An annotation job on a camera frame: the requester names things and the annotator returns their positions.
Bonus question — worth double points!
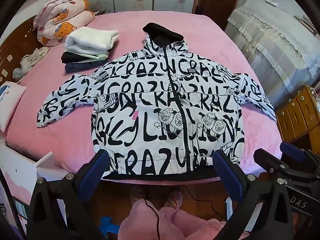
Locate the black white graffiti jacket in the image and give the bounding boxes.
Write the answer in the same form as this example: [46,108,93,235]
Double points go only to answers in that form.
[37,23,276,181]

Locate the white bedside table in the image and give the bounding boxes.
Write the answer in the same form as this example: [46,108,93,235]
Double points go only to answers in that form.
[0,137,68,233]

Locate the black cable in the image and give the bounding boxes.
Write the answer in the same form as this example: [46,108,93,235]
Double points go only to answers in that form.
[142,198,161,240]

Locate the pink pajama legs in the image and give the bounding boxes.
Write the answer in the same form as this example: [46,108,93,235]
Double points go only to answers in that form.
[119,186,251,240]

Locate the light green folded garment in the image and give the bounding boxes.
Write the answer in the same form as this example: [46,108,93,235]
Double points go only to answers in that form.
[75,51,109,60]

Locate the lace covered furniture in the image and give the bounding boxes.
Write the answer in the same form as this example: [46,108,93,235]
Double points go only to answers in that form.
[225,0,319,107]

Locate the yellow wooden drawer cabinet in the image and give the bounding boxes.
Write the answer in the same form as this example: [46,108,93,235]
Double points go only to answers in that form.
[276,85,319,145]

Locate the crumpled beige cloth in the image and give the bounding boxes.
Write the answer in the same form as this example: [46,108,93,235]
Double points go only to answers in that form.
[12,47,50,82]

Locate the blue plastic stool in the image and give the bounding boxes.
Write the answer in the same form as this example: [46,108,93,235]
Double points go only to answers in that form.
[99,217,120,236]

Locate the bear print folded quilt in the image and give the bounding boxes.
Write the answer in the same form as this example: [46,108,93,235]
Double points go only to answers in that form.
[33,0,95,47]

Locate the navy folded garment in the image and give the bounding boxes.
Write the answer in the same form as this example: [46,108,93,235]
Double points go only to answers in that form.
[65,60,107,73]

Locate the black folded garment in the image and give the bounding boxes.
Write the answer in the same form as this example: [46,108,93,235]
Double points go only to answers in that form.
[61,51,99,63]

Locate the white folded fleece garment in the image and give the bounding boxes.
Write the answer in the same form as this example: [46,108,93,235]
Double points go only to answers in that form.
[65,27,119,55]

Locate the white pillow blue print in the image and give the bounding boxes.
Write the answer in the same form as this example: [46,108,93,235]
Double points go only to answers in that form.
[0,81,26,133]

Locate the brown wooden headboard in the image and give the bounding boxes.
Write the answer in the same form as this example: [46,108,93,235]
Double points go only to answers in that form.
[0,16,42,85]

